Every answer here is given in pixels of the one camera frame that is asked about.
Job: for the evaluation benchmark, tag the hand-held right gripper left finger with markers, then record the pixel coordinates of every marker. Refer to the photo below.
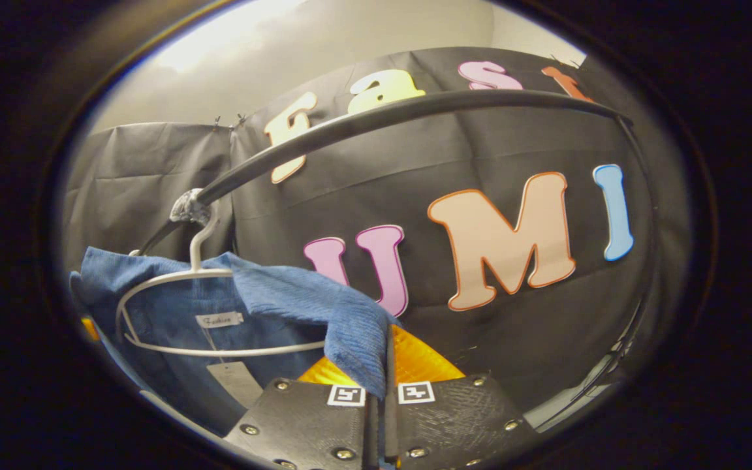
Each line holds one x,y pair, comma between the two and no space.
304,424

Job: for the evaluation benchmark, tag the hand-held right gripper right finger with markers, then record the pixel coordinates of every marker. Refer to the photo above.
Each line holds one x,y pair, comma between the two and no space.
390,405

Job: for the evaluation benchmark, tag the black clothes rack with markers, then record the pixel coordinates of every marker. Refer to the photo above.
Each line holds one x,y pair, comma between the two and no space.
382,117

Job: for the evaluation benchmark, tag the blue shirt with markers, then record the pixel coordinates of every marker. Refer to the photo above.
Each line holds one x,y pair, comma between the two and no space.
350,320

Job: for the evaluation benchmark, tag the white clothes hanger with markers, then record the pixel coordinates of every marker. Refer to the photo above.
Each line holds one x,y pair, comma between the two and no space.
196,251

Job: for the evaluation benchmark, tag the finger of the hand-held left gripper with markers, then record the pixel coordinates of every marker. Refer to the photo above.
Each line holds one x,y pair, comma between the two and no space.
90,329

